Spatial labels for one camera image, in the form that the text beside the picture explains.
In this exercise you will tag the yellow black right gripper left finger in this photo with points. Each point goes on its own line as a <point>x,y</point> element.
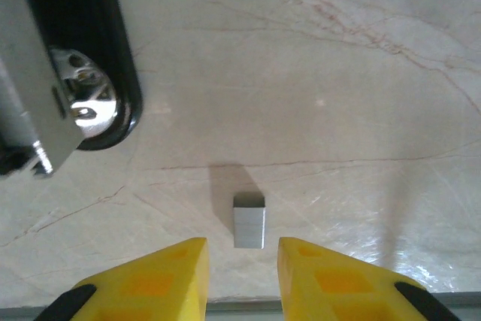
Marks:
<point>158,291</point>

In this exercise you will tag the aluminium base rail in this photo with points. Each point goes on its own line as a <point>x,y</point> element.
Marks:
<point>244,311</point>

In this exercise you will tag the silver staple strip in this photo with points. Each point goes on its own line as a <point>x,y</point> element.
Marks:
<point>250,227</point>

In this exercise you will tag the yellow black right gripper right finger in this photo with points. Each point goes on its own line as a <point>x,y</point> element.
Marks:
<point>330,291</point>

